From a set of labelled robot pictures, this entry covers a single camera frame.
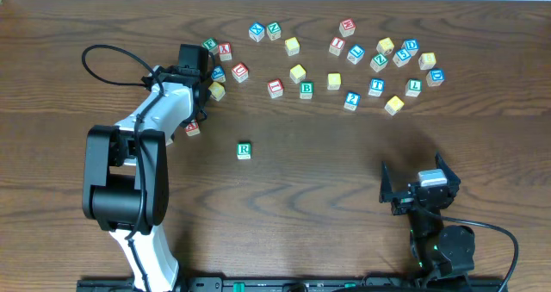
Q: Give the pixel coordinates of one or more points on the blue L block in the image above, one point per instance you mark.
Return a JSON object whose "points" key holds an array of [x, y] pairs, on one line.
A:
{"points": [[355, 54]]}

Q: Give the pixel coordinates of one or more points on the blue X block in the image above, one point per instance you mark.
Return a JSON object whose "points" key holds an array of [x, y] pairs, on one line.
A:
{"points": [[256, 31]]}

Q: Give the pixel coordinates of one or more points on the green Z block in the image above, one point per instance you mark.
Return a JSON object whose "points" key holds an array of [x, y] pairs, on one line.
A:
{"points": [[378, 62]]}

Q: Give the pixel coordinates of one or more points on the red Y block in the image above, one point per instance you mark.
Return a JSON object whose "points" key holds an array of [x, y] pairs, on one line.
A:
{"points": [[225, 51]]}

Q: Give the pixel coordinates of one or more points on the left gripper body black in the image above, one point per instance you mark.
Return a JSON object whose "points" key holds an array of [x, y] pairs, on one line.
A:
{"points": [[204, 96]]}

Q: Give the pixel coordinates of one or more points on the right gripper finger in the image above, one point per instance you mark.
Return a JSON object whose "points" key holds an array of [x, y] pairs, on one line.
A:
{"points": [[386, 191], [453, 180]]}

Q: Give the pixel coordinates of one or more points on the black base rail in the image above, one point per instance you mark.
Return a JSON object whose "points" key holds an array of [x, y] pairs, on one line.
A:
{"points": [[370, 283]]}

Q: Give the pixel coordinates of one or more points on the yellow block lower right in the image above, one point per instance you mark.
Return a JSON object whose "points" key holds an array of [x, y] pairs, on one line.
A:
{"points": [[394, 105]]}

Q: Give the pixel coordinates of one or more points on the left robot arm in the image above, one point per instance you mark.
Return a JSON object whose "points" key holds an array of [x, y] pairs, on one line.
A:
{"points": [[126, 183]]}

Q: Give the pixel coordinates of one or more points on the red I block centre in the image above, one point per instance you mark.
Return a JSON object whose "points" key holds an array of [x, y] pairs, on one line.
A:
{"points": [[275, 88]]}

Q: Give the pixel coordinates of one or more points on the red A block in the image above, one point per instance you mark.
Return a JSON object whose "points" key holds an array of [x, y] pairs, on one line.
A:
{"points": [[192, 128]]}

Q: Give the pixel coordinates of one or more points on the blue 5 block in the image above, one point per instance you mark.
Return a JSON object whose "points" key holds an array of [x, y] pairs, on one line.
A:
{"points": [[401, 57]]}

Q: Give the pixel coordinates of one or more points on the red U block upper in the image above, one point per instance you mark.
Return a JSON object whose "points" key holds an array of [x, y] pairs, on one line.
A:
{"points": [[240, 72]]}

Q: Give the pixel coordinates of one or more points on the yellow block top centre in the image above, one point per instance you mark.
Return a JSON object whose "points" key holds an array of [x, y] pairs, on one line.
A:
{"points": [[292, 46]]}

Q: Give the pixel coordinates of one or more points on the blue P block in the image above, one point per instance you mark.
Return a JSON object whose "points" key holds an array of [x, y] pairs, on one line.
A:
{"points": [[218, 75]]}

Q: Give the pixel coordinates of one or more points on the blue 2 block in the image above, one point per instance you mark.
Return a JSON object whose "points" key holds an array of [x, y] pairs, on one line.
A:
{"points": [[352, 100]]}

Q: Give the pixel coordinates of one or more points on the yellow 8 block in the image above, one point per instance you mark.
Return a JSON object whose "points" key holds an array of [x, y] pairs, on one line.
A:
{"points": [[426, 61]]}

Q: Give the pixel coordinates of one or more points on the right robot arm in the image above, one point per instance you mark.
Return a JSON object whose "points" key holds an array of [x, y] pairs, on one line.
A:
{"points": [[442, 251]]}

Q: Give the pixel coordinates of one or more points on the green B block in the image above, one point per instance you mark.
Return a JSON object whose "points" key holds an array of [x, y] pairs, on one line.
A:
{"points": [[306, 90]]}

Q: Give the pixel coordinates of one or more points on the blue D block right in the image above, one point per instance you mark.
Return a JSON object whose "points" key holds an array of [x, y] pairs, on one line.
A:
{"points": [[435, 77]]}

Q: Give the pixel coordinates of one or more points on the blue D block upper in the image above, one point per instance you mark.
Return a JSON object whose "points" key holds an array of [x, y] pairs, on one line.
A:
{"points": [[411, 46]]}

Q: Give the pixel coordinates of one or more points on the yellow block near P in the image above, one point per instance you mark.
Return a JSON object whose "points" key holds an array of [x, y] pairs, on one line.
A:
{"points": [[217, 91]]}

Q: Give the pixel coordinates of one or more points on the yellow block upper right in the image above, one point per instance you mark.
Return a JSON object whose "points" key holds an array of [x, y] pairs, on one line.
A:
{"points": [[385, 46]]}

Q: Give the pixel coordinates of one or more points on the green F block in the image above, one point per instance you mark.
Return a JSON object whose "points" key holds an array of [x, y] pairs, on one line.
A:
{"points": [[211, 44]]}

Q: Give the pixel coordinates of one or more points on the green R block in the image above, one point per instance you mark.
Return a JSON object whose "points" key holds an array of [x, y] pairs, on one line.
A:
{"points": [[243, 150]]}

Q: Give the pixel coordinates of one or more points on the blue T block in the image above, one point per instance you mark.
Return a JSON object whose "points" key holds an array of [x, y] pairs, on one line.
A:
{"points": [[376, 87]]}

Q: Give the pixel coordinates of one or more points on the red I block right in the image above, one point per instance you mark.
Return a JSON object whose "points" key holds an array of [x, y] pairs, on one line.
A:
{"points": [[336, 46]]}

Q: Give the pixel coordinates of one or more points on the blue d block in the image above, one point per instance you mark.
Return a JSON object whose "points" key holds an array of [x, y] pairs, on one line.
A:
{"points": [[435, 77], [411, 46]]}

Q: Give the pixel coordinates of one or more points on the green N block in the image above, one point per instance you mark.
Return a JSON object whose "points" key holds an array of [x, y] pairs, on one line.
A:
{"points": [[274, 31]]}

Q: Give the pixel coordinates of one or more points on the red i block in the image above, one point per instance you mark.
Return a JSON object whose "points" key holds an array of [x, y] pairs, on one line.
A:
{"points": [[275, 88], [336, 46]]}

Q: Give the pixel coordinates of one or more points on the yellow block right of B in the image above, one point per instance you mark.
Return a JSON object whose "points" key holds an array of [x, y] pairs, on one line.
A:
{"points": [[334, 81]]}

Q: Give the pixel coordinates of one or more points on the red H block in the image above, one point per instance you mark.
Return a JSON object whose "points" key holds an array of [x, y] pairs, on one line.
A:
{"points": [[347, 27]]}

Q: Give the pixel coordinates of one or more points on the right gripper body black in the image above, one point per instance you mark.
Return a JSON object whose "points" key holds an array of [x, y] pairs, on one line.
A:
{"points": [[413, 195]]}

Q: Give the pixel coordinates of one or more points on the green L block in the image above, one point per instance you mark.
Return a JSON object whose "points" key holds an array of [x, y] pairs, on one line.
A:
{"points": [[413, 87]]}

